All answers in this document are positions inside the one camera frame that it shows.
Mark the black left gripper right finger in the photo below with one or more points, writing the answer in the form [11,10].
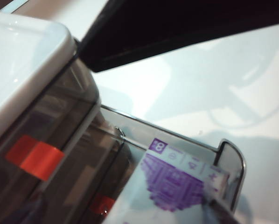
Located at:
[221,214]

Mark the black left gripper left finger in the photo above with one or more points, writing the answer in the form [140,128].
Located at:
[176,23]

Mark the purple white napkin pack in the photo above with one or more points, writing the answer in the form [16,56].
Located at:
[167,182]

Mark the smoky drawer with red tape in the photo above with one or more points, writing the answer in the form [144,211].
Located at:
[176,136]
[60,121]
[102,205]

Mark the white drawer cabinet frame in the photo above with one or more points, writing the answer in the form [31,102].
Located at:
[25,58]

